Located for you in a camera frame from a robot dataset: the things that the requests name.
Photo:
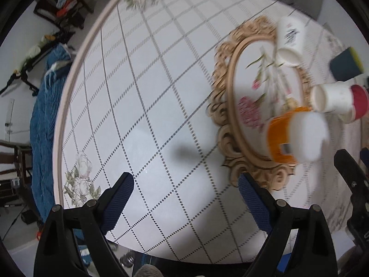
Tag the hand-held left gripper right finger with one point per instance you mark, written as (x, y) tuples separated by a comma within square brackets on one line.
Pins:
[(255, 200)]

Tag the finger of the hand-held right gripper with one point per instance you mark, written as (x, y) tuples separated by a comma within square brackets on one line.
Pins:
[(350, 173), (365, 157)]

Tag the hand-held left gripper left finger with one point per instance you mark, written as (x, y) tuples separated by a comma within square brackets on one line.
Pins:
[(116, 199)]

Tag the white printed paper cup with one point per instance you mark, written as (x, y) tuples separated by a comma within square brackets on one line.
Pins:
[(289, 36)]

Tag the metal dumbbell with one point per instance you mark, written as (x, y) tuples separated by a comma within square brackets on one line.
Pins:
[(128, 261)]

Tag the white bottle with red cap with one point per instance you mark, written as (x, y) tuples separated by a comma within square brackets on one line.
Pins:
[(335, 96)]

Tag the orange bottle with white cap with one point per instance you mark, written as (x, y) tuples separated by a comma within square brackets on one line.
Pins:
[(288, 134)]

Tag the dark blue and yellow sponge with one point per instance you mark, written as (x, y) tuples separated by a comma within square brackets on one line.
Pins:
[(344, 65)]

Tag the blue quilted blanket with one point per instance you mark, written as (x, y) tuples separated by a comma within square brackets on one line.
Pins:
[(46, 127)]

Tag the dark wooden furniture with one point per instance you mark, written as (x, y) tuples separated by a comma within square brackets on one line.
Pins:
[(14, 173)]

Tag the oval floral placemat gold border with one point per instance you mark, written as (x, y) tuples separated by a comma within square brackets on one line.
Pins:
[(259, 92)]

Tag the white checked tablecloth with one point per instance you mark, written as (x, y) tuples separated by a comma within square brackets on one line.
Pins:
[(144, 92)]

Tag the black tripod stand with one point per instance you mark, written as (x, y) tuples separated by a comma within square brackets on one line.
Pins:
[(26, 76)]

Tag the black cluttered rack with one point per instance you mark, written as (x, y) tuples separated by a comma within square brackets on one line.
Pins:
[(65, 7)]

